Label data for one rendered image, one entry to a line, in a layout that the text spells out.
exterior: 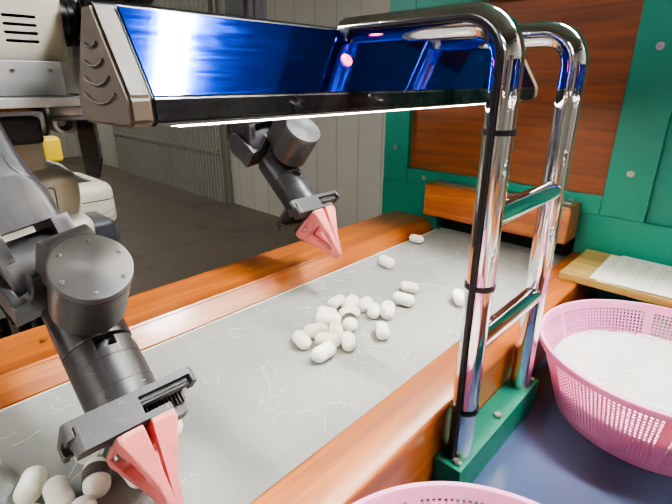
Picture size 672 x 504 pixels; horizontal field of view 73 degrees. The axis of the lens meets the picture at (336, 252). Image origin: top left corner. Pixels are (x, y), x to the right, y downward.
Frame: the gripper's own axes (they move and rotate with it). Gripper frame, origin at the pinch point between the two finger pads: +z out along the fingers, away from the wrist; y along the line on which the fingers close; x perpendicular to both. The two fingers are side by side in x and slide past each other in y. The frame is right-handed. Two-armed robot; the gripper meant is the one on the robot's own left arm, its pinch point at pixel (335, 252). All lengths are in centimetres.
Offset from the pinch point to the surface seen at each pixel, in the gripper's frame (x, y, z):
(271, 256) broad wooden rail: 14.0, -0.6, -8.7
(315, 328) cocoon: -1.0, -12.2, 9.5
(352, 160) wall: 123, 184, -103
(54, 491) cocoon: -3.4, -44.5, 12.0
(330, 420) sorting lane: -7.7, -21.9, 19.9
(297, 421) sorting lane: -6.1, -24.4, 18.1
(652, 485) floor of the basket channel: -19.7, -0.5, 43.5
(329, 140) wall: 129, 184, -127
